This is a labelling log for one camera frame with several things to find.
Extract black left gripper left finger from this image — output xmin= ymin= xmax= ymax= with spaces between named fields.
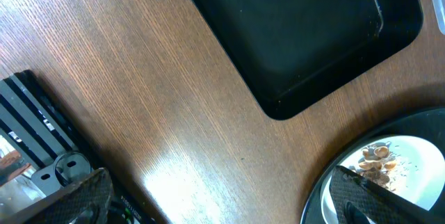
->
xmin=1 ymin=168 xmax=113 ymax=224

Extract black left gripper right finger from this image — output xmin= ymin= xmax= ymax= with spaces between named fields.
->
xmin=330 ymin=166 xmax=444 ymax=224

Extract nut shells and rice scraps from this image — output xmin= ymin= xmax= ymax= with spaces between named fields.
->
xmin=356 ymin=141 xmax=410 ymax=193

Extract grey plate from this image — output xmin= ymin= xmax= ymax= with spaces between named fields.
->
xmin=320 ymin=135 xmax=444 ymax=223

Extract round black serving tray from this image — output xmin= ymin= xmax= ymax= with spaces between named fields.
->
xmin=300 ymin=107 xmax=444 ymax=223

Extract black rectangular tray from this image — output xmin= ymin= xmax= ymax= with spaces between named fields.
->
xmin=192 ymin=0 xmax=423 ymax=120

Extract black aluminium frame rail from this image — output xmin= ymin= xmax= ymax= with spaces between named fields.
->
xmin=1 ymin=70 xmax=93 ymax=195

